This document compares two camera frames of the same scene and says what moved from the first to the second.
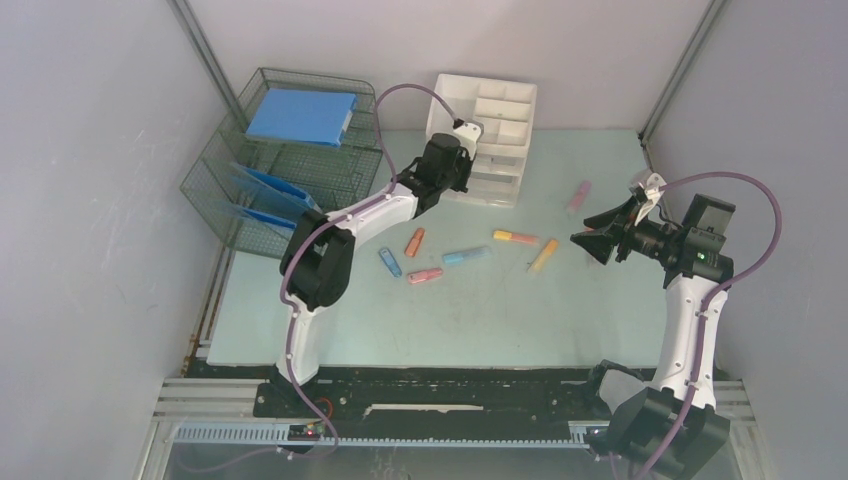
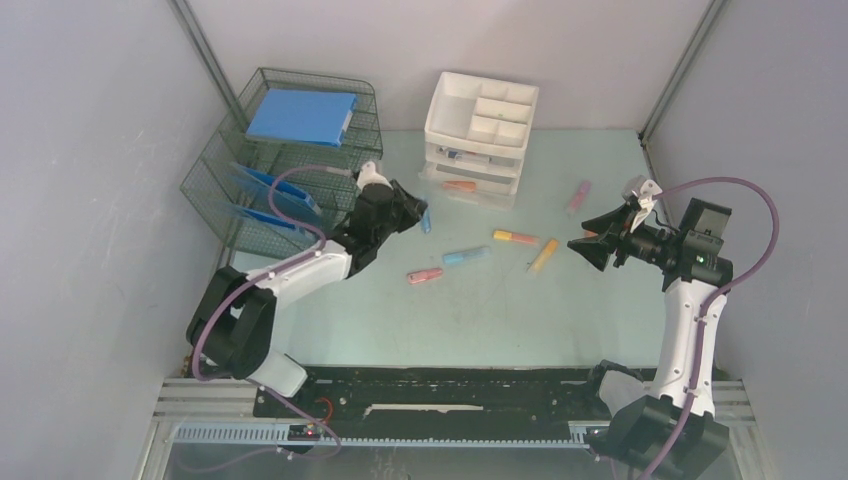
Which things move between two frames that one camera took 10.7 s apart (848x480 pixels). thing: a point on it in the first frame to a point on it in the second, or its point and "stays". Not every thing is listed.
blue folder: [302, 116] stays
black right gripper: [600, 242] stays
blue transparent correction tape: [390, 261] to [427, 220]
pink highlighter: [584, 187] stays
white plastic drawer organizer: [503, 108] stays
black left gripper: [465, 161] to [414, 207]
